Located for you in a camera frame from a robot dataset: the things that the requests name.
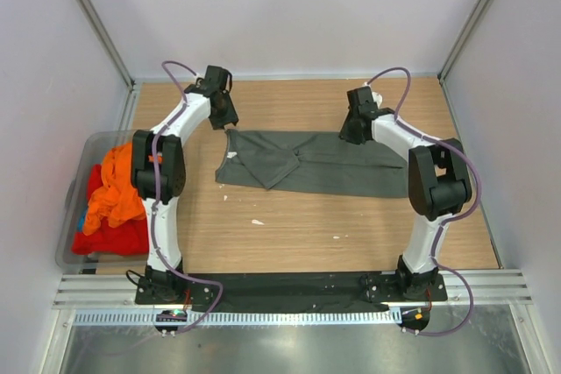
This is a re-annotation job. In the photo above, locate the slotted cable duct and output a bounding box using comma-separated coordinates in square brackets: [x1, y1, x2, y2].
[73, 307, 401, 328]

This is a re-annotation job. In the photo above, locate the aluminium frame post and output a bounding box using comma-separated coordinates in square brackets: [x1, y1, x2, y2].
[75, 0, 135, 91]
[437, 0, 494, 85]

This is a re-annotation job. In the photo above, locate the right aluminium frame post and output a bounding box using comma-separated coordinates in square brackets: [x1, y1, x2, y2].
[437, 0, 494, 85]

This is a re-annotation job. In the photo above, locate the grey t shirt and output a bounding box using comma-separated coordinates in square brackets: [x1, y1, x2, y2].
[216, 129, 408, 199]

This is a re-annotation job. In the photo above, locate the red t shirt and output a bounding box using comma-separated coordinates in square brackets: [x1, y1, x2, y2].
[71, 164, 149, 257]

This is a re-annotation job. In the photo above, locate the aluminium rail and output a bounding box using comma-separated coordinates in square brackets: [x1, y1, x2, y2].
[53, 269, 533, 308]

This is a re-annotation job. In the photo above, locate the left aluminium frame post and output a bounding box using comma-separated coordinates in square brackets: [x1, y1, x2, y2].
[75, 0, 135, 91]

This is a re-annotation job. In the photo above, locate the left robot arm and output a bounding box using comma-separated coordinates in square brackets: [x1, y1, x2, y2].
[131, 65, 238, 304]

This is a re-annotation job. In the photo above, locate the clear plastic bin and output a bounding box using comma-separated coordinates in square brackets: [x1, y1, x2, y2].
[54, 130, 147, 274]

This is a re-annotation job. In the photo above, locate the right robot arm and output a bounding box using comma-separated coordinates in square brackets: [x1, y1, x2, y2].
[339, 86, 472, 300]

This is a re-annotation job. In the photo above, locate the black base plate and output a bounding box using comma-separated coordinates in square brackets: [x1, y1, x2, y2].
[134, 271, 448, 312]

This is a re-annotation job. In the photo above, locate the blue t shirt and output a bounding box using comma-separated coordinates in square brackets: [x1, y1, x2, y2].
[77, 209, 88, 232]

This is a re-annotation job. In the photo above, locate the orange t shirt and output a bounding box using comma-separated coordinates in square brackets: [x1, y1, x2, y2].
[82, 142, 146, 236]

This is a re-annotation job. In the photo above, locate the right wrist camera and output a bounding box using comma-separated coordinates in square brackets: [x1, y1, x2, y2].
[371, 91, 383, 109]

